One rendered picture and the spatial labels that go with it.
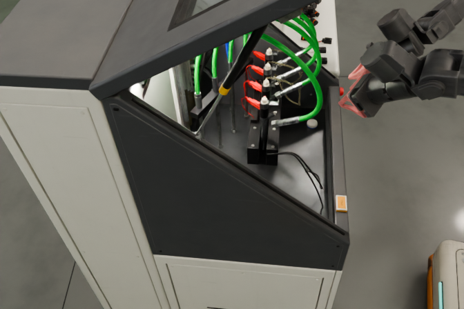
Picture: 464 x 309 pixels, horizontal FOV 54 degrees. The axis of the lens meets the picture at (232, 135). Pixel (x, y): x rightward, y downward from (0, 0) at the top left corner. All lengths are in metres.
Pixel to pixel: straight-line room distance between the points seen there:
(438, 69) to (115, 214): 0.89
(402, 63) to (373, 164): 1.90
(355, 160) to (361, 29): 1.35
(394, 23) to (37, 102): 0.83
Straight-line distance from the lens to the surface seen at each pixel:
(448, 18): 1.25
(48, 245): 2.59
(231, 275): 1.52
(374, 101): 0.99
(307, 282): 1.52
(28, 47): 1.09
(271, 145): 1.46
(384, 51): 0.88
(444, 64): 0.89
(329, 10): 2.09
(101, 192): 1.25
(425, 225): 2.59
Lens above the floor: 2.07
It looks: 47 degrees down
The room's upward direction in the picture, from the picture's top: 3 degrees counter-clockwise
